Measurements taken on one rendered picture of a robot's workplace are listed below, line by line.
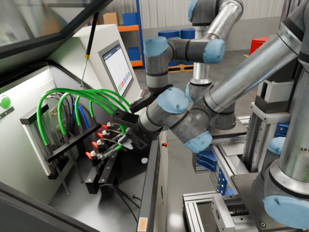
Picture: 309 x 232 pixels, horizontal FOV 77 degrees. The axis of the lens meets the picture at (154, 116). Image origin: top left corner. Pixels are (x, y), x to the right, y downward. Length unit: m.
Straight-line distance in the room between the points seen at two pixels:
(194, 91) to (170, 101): 0.60
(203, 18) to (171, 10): 6.25
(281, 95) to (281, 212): 0.44
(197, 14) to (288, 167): 0.74
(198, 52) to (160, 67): 0.13
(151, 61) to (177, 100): 0.17
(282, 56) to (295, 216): 0.37
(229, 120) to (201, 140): 0.59
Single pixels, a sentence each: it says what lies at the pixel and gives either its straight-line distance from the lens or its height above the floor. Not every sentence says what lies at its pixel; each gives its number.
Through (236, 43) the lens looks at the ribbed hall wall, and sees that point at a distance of 8.01.
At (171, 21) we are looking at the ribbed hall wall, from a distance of 7.26.
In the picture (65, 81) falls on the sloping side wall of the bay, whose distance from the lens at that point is 1.16.
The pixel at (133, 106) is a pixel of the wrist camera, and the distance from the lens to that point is 0.70.
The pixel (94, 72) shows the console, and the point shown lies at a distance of 1.11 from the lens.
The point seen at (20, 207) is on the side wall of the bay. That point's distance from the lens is 0.66.
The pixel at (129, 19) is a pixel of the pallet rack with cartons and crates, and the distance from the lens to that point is 5.97.
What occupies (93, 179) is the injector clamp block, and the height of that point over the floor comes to 0.98.
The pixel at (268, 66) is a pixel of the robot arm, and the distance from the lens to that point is 0.56.
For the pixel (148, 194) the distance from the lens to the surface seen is 0.90.
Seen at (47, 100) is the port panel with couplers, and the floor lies 1.28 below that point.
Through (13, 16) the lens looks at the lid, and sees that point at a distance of 0.59.
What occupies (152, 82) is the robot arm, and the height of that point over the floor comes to 1.44.
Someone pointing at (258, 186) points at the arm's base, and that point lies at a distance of 0.79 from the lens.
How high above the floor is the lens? 1.66
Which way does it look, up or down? 30 degrees down
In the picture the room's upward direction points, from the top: 5 degrees counter-clockwise
